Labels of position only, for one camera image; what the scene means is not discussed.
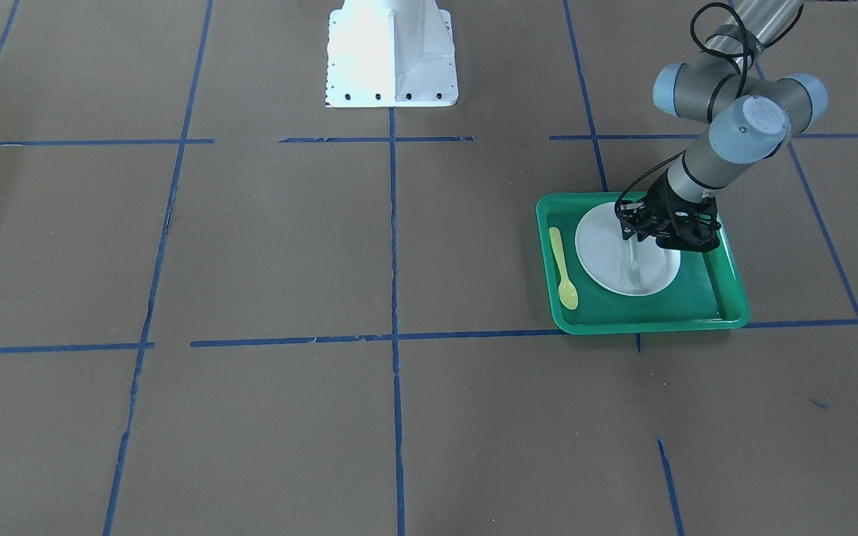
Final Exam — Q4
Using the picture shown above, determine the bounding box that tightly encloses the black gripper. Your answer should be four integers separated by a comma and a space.
615, 179, 721, 253

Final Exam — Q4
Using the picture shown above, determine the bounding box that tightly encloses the pale green plastic fork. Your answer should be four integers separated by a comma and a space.
626, 237, 643, 295

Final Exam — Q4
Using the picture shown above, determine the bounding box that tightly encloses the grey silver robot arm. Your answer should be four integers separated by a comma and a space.
614, 1, 830, 253

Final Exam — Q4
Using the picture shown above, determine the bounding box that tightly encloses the white round plate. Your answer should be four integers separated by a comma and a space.
574, 202, 681, 296

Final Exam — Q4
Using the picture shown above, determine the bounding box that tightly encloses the yellow plastic spoon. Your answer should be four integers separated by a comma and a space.
548, 226, 579, 310

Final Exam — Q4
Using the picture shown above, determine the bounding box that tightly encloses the green plastic tray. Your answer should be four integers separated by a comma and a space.
536, 192, 750, 335

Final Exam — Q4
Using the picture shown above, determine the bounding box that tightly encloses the long blue tape strip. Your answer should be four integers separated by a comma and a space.
388, 107, 406, 535

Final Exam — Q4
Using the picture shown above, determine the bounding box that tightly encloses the crossing blue tape strip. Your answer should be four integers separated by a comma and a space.
0, 319, 858, 355

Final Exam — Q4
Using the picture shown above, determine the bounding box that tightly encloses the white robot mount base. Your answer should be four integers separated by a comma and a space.
325, 1, 460, 108

